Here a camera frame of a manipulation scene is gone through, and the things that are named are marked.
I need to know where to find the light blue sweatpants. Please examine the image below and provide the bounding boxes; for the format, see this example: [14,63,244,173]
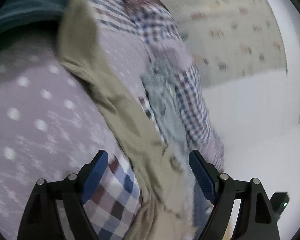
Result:
[141,57,213,226]

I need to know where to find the plaid folded quilt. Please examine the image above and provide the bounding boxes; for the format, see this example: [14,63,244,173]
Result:
[117,0,225,173]

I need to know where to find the plaid checkered bed sheet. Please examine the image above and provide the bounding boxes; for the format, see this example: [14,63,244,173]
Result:
[0,20,142,239]

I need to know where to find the khaki beige garment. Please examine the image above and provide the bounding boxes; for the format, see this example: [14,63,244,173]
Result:
[58,0,196,239]

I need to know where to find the pineapple print curtain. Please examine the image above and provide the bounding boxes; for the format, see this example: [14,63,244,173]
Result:
[160,0,287,88]

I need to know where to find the dark teal garment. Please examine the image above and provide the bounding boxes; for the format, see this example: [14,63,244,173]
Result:
[0,0,69,33]

